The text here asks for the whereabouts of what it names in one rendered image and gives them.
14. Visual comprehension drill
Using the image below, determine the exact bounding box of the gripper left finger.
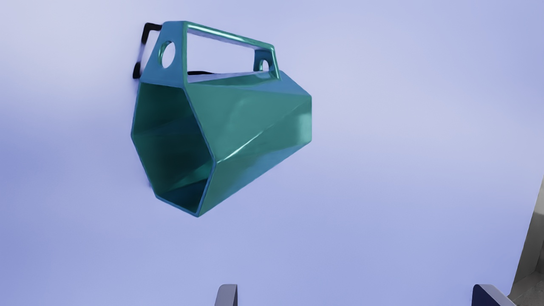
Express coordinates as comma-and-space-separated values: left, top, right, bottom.
214, 283, 238, 306

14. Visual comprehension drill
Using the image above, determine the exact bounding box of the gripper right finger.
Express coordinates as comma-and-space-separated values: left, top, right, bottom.
472, 284, 516, 306

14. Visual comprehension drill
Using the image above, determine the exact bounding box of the teal faceted mug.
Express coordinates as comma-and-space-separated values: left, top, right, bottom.
130, 20, 313, 218

